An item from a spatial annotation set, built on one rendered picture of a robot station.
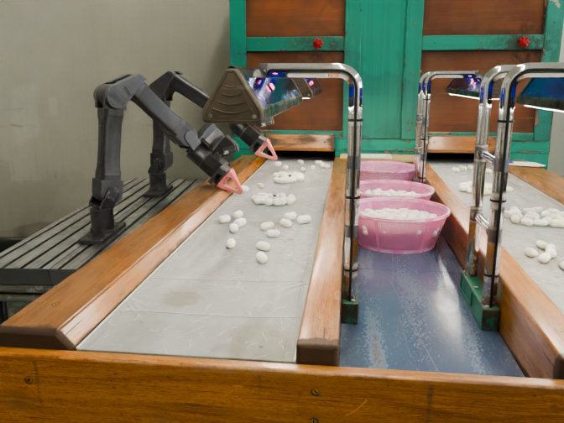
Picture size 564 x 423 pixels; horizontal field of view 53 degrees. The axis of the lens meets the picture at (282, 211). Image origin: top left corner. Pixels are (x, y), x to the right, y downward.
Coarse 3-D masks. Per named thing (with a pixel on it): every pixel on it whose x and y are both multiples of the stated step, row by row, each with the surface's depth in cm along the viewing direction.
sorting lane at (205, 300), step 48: (288, 192) 180; (192, 240) 127; (240, 240) 127; (288, 240) 127; (144, 288) 98; (192, 288) 98; (240, 288) 98; (288, 288) 98; (96, 336) 80; (144, 336) 80; (192, 336) 80; (240, 336) 80; (288, 336) 80
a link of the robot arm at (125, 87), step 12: (120, 84) 149; (132, 84) 151; (144, 84) 155; (108, 96) 147; (120, 96) 150; (132, 96) 152; (144, 96) 156; (156, 96) 159; (144, 108) 158; (156, 108) 159; (168, 108) 162; (156, 120) 161; (168, 120) 162; (180, 120) 164; (168, 132) 165; (180, 132) 164; (180, 144) 168
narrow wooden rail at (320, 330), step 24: (336, 168) 213; (336, 192) 168; (336, 216) 139; (336, 240) 118; (336, 264) 103; (312, 288) 91; (336, 288) 91; (312, 312) 82; (336, 312) 82; (312, 336) 74; (336, 336) 74; (312, 360) 72; (336, 360) 72
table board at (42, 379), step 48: (0, 384) 76; (48, 384) 75; (96, 384) 74; (144, 384) 73; (192, 384) 73; (240, 384) 72; (288, 384) 71; (336, 384) 70; (384, 384) 69; (432, 384) 69; (480, 384) 68; (528, 384) 67
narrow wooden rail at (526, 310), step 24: (456, 216) 139; (456, 240) 136; (480, 240) 118; (480, 264) 111; (504, 264) 103; (504, 288) 93; (528, 288) 91; (504, 312) 93; (528, 312) 82; (552, 312) 82; (504, 336) 93; (528, 336) 81; (552, 336) 74; (528, 360) 80; (552, 360) 71
